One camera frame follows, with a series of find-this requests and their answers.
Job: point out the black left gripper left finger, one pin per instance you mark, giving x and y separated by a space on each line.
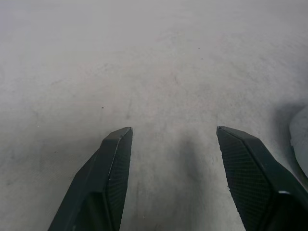
96 187

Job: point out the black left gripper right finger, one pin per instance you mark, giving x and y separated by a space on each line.
260 183

